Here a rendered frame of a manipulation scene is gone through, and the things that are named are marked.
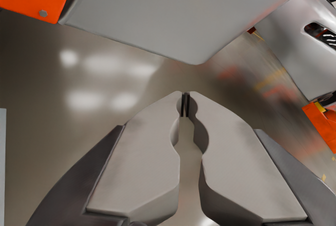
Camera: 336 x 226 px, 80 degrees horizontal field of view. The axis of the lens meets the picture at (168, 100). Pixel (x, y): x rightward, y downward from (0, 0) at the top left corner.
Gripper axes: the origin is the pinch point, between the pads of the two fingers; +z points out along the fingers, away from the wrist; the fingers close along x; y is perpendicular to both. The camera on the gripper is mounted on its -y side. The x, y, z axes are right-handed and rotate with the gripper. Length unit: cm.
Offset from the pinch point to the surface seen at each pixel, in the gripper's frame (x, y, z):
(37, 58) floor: -81, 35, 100
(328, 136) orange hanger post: 200, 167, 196
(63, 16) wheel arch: -21.8, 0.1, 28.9
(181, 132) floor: 6, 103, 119
